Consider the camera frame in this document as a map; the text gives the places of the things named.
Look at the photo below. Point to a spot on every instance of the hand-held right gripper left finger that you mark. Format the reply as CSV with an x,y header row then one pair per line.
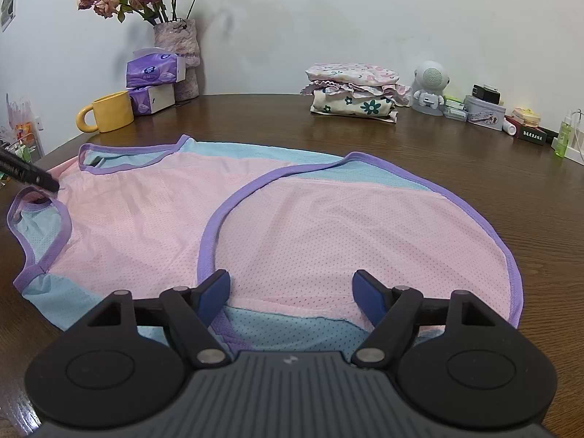
x,y
214,294

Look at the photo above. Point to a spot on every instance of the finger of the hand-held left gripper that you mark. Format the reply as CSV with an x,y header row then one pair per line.
x,y
27,171

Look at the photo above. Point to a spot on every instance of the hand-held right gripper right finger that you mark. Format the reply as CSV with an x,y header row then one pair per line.
x,y
367,296

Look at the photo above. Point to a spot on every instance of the pink blue mesh vest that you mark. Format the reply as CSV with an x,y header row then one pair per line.
x,y
283,237

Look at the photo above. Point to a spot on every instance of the yellow mug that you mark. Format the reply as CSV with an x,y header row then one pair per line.
x,y
112,112

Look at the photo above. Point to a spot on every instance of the purple tissue pack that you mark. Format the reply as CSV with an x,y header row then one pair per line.
x,y
150,69
143,100

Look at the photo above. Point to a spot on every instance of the folded cream green-flower cloth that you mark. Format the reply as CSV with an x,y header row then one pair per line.
x,y
346,106

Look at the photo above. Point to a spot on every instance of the purple vase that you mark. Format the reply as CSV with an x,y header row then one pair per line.
x,y
175,39

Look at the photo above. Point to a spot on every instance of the small green white pack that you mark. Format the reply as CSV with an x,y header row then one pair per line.
x,y
454,100

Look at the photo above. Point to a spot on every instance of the silver tin box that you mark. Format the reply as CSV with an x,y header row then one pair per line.
x,y
483,114

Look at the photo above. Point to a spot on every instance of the small white tube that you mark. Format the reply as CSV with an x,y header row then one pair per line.
x,y
509,129

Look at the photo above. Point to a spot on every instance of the folded pink floral cloth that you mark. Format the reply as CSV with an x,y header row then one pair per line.
x,y
351,73

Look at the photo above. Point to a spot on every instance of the flat red box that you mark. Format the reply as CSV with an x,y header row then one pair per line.
x,y
508,121

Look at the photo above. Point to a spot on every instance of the white astronaut speaker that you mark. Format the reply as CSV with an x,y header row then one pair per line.
x,y
431,77

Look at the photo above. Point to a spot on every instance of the black box with label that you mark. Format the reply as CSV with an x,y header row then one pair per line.
x,y
531,137

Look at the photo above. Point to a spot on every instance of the black charger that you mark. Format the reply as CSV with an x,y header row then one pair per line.
x,y
486,94

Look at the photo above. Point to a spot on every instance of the green spray bottle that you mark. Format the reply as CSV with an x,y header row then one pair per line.
x,y
563,139

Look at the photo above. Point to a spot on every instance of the white power strip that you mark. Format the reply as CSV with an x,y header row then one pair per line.
x,y
578,153

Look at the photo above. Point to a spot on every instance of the wall picture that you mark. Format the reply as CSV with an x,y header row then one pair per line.
x,y
8,4

